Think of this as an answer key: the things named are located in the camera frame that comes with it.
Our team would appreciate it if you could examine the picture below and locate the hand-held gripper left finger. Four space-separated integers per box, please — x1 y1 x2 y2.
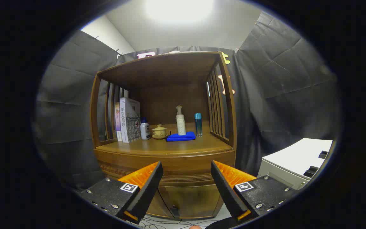
81 161 164 225

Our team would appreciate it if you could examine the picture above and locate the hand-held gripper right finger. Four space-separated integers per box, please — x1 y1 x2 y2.
211 160 298 223

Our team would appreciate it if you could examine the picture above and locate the brown wooden drawer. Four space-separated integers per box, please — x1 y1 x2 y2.
94 149 236 186

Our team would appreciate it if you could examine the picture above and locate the brown wooden countertop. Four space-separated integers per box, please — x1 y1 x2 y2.
96 122 234 156

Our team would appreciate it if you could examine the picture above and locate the brown wooden cabinet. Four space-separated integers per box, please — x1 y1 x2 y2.
89 51 237 220

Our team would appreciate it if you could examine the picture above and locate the small white bottle blue cap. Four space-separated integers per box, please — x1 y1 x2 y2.
140 117 151 140

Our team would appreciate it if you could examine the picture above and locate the yellow lidded teacup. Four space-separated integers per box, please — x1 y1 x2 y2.
151 124 169 140

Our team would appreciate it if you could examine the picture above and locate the blue folded cloth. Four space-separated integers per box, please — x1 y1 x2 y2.
166 131 196 142

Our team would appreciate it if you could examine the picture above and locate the clear blue bottle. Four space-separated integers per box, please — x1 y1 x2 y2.
194 113 203 137

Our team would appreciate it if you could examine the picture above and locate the white patterned box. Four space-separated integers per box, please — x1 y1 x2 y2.
120 97 141 143

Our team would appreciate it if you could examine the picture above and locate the white pump bottle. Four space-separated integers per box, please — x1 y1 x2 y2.
175 105 186 136

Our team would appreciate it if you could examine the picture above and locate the purple slim box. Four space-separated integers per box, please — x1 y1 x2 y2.
115 102 122 142

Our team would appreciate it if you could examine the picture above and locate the black backdrop cloth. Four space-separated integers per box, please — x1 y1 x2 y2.
34 11 342 191

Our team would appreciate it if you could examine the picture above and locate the black cable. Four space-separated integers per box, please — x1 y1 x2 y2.
139 215 221 229

